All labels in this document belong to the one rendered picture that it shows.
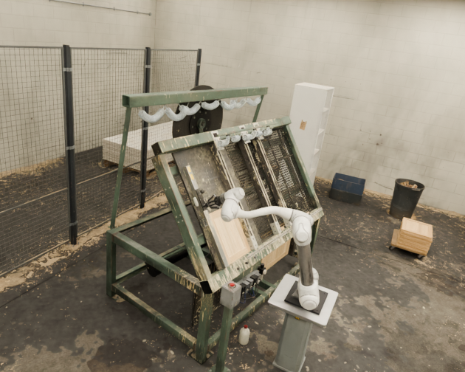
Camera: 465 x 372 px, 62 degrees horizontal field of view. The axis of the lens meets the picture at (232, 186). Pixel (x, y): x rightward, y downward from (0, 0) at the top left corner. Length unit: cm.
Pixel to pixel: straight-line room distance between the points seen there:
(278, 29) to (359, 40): 168
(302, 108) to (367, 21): 220
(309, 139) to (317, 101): 70
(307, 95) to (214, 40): 312
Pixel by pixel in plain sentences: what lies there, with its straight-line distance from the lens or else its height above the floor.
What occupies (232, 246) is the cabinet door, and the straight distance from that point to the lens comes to 357.
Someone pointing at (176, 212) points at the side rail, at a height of 137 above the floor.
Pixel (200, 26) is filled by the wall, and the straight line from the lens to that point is 957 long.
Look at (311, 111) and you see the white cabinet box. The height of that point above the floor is 165.
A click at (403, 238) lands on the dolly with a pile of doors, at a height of 28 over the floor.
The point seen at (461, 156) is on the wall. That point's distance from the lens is 849.
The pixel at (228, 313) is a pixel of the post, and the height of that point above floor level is 68.
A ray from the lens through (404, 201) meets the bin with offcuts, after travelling 754.
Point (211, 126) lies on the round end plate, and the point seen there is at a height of 179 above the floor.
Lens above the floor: 282
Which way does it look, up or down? 22 degrees down
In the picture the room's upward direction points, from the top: 8 degrees clockwise
